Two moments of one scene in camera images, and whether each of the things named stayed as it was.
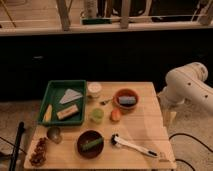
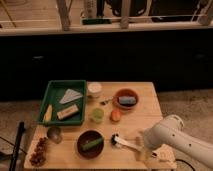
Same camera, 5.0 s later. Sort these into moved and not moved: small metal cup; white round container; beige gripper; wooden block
Moved: beige gripper
Not moved: white round container; wooden block; small metal cup
